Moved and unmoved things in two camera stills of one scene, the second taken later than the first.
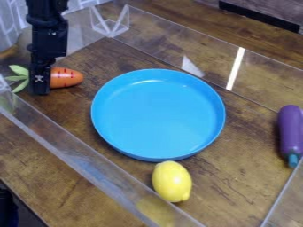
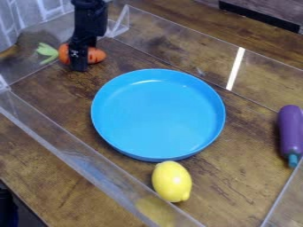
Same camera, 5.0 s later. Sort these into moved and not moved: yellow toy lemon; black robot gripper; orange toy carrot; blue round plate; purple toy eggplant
Moved: orange toy carrot; black robot gripper
Not moved: yellow toy lemon; blue round plate; purple toy eggplant
